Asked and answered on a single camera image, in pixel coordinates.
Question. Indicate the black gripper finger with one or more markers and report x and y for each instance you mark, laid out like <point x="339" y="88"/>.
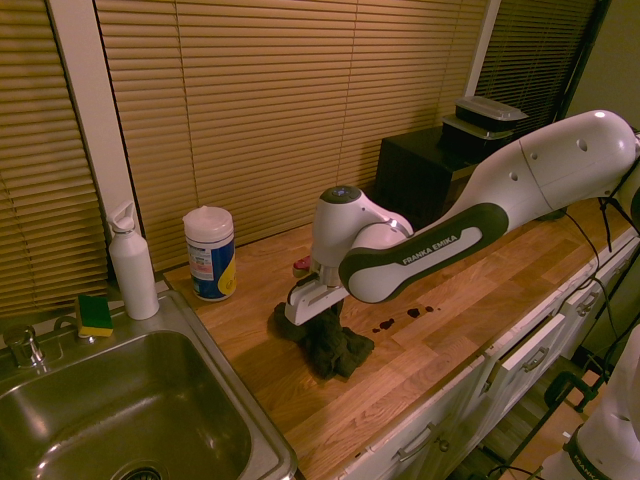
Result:
<point x="338" y="309"/>

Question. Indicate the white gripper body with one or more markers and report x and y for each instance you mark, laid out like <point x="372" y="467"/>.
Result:
<point x="312" y="302"/>

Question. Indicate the dark green towel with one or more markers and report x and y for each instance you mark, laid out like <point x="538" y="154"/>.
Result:
<point x="335" y="347"/>

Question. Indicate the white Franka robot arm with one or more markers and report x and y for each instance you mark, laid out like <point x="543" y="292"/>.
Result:
<point x="450" y="250"/>

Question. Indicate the double dark spill blob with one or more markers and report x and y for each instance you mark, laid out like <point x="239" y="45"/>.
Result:
<point x="387" y="324"/>

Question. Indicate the large dark spill blob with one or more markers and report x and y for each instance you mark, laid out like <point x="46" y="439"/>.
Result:
<point x="413" y="313"/>

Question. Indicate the white wipes canister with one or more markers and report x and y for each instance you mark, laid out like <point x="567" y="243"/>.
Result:
<point x="210" y="255"/>

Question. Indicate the white cabinet door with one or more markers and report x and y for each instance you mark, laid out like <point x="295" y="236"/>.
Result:
<point x="425" y="425"/>

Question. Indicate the black box appliance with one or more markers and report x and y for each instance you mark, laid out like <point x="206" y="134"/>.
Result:
<point x="410" y="170"/>

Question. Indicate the round cabinet knob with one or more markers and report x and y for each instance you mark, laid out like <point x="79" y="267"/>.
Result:
<point x="443" y="444"/>

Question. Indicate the white water bottle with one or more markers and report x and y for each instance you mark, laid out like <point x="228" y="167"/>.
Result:
<point x="132" y="270"/>

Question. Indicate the wide tan window blind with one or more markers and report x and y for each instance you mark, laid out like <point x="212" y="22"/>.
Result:
<point x="280" y="115"/>

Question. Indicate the white drawer front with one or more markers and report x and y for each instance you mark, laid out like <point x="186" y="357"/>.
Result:
<point x="532" y="342"/>
<point x="595" y="290"/>

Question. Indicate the stainless steel sink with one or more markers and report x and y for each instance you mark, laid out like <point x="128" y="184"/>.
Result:
<point x="120" y="400"/>

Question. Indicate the black lidded food container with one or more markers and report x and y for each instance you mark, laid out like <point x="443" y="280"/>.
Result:
<point x="487" y="110"/>
<point x="467" y="136"/>

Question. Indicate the green yellow sponge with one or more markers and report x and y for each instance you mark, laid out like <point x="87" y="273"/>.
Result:
<point x="94" y="317"/>

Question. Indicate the black table clamp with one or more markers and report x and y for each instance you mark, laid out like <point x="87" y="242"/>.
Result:
<point x="570" y="392"/>

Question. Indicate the chrome faucet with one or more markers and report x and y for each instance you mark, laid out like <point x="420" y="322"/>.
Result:
<point x="22" y="347"/>

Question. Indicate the narrow tan window blind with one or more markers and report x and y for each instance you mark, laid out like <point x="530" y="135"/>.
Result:
<point x="40" y="175"/>

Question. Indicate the dark shaded window blind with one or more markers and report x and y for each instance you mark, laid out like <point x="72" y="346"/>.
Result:
<point x="530" y="55"/>

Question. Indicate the black tripod pole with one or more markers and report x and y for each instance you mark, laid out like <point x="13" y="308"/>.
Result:
<point x="582" y="60"/>

